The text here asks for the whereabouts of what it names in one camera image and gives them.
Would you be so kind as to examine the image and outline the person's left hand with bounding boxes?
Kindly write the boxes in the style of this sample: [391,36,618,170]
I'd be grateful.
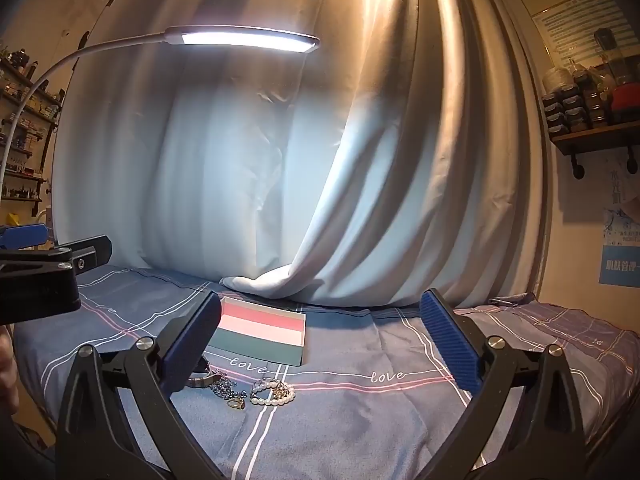
[0,331,21,414]

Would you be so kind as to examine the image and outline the red container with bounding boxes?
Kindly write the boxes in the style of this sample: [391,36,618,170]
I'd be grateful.
[611,84,640,112]

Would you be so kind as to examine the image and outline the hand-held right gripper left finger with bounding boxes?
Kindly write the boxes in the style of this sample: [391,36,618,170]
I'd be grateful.
[55,290,223,480]

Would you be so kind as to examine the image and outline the white pearl bracelet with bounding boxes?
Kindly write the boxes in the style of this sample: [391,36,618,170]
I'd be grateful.
[248,378,297,408]

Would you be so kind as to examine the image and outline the pale curtain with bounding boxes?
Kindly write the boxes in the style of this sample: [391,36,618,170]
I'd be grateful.
[50,0,553,311]

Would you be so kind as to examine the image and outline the teal and pink jewelry box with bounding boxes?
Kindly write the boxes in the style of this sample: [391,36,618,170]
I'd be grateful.
[206,296,307,367]

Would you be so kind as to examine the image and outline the cluttered shelf rack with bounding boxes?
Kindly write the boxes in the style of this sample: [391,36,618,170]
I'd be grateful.
[0,45,67,207]

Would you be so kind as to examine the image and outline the blue wall poster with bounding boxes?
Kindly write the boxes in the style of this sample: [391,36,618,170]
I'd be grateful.
[599,205,640,288]

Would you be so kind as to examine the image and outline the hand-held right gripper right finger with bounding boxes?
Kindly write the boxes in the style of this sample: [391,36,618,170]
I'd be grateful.
[420,288,586,480]

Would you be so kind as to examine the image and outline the row of dark jars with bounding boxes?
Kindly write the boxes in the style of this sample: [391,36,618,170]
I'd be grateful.
[541,29,640,136]

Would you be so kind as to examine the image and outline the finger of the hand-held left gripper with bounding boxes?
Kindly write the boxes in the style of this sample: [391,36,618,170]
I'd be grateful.
[0,224,49,252]
[0,234,114,327]

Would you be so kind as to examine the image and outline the white gooseneck desk lamp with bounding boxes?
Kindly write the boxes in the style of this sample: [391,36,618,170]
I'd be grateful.
[0,25,322,173]

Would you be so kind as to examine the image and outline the beige strap wrist watch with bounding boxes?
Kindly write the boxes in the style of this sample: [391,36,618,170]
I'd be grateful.
[186,355,224,389]

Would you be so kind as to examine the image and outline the blue striped bed sheet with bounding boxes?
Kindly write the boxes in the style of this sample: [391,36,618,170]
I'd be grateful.
[12,264,640,480]

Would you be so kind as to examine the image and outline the silver chain bracelet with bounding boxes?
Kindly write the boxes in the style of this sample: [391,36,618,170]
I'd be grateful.
[206,370,239,402]

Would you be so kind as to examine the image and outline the wooden wall shelf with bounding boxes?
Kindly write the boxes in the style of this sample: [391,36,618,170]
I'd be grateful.
[547,121,640,181]

